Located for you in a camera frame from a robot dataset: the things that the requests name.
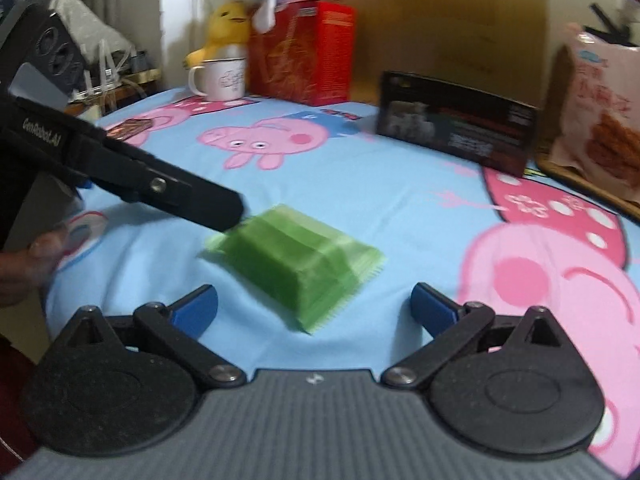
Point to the white enamel mug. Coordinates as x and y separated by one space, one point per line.
225 80

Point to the wooden headboard panel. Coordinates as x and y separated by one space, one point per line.
450 20

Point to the red cardboard box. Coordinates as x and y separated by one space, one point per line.
305 55

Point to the black metal rack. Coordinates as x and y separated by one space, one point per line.
612 22

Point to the yellow plush toy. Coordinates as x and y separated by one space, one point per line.
227 25

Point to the grey quilted cloth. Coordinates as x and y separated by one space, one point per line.
95 25

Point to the small brown snack packet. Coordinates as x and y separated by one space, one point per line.
129 130

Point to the blue printed blanket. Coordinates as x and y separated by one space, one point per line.
375 185

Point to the pink snack bag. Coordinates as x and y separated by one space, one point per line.
600 125

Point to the black cardboard box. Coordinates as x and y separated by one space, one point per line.
450 125

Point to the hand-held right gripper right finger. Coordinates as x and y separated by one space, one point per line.
435 310

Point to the green snack packet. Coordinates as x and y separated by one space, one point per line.
290 260

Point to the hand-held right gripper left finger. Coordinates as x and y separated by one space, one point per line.
192 312

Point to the white curtain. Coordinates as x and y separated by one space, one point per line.
150 0

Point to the person's left hand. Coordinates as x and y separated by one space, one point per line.
30 270

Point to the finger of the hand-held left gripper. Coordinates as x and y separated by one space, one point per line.
190 197

